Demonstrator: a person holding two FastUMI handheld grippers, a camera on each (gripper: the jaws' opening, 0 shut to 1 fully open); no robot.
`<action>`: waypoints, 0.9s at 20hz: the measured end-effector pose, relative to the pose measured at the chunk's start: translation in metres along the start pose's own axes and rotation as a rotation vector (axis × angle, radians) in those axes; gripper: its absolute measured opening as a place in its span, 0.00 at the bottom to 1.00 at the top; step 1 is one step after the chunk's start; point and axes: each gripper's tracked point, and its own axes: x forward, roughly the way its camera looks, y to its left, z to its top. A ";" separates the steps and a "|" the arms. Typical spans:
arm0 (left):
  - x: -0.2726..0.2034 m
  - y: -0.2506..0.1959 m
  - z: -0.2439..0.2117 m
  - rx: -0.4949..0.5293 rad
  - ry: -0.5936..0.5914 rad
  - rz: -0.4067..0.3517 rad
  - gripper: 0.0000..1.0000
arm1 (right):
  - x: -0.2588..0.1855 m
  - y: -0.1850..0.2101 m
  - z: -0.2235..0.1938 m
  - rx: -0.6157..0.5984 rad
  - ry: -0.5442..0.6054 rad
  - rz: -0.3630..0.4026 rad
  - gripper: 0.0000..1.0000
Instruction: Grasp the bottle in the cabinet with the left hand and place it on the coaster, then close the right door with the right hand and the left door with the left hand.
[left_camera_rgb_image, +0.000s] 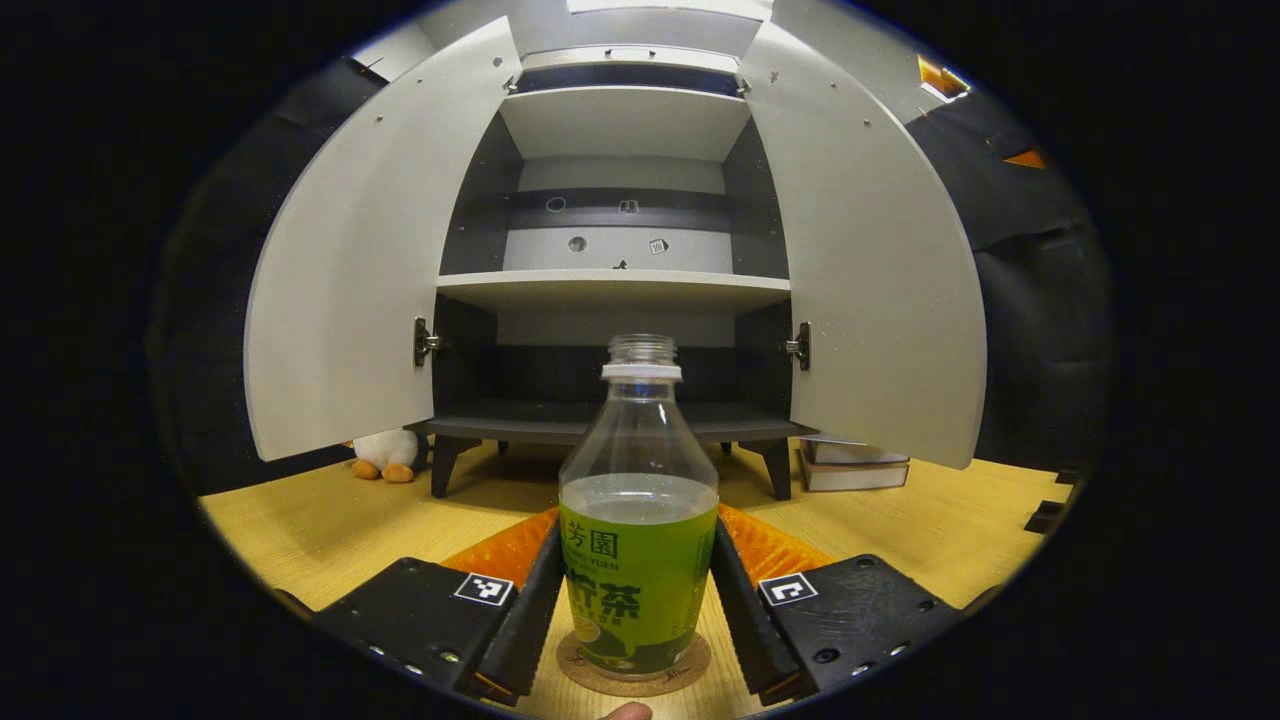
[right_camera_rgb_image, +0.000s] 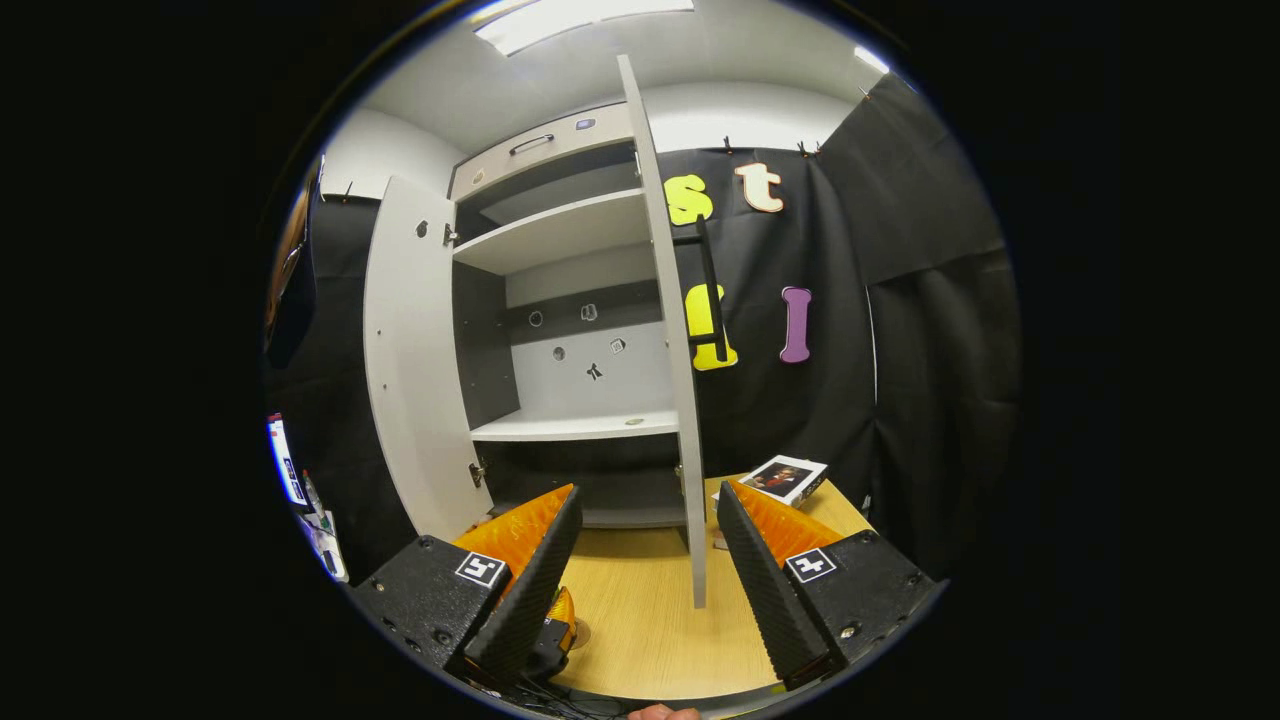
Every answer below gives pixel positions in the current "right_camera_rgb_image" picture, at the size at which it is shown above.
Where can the black backdrop cloth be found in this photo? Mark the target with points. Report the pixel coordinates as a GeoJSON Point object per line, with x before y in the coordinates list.
{"type": "Point", "coordinates": [900, 400]}

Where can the large ceiling light panel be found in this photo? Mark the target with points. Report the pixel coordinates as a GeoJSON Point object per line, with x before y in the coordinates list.
{"type": "Point", "coordinates": [570, 20]}

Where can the white photo cover book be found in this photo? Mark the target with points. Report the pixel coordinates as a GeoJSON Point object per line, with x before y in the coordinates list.
{"type": "Point", "coordinates": [785, 478]}

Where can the white blue-edged board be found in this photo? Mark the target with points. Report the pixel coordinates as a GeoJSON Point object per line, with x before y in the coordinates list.
{"type": "Point", "coordinates": [288, 465]}

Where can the grey cabinet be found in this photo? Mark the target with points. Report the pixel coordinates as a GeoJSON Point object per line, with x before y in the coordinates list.
{"type": "Point", "coordinates": [560, 235]}

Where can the round wooden coaster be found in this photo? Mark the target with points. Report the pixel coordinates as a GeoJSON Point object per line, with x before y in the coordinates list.
{"type": "Point", "coordinates": [582, 633]}

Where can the grey cabinet drawer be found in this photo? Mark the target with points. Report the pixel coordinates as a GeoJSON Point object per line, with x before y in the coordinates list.
{"type": "Point", "coordinates": [540, 160]}

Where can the small ceiling light panel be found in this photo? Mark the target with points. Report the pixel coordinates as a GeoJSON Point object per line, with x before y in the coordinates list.
{"type": "Point", "coordinates": [870, 58]}

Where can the grey cabinet door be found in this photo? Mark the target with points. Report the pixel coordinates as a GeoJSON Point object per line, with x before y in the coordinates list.
{"type": "Point", "coordinates": [420, 380]}
{"type": "Point", "coordinates": [680, 380]}

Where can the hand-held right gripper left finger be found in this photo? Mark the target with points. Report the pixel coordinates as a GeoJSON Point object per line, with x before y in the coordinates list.
{"type": "Point", "coordinates": [535, 590]}

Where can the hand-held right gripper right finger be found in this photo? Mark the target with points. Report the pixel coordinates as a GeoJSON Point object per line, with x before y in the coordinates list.
{"type": "Point", "coordinates": [765, 590]}

